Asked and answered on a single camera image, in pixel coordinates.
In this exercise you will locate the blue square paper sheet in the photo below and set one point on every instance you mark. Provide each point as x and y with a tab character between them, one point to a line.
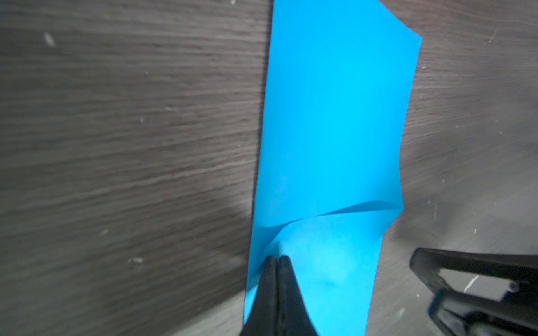
339	80

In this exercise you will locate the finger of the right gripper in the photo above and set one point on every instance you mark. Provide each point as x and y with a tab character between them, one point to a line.
479	294

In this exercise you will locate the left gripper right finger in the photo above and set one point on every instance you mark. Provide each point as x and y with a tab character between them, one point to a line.
292	316

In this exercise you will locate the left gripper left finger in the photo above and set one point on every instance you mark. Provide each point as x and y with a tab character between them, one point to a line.
263	316

